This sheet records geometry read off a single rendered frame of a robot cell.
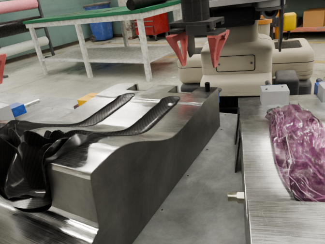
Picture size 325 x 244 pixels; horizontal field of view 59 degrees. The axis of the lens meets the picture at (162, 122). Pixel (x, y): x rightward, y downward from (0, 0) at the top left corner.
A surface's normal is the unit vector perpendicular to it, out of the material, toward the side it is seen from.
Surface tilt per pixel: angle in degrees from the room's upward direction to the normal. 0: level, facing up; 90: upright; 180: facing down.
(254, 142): 14
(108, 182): 90
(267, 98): 90
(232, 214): 0
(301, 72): 90
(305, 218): 0
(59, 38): 90
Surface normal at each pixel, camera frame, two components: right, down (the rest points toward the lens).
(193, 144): 0.87, 0.11
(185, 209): -0.13, -0.90
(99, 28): -0.50, 0.50
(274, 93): -0.21, 0.44
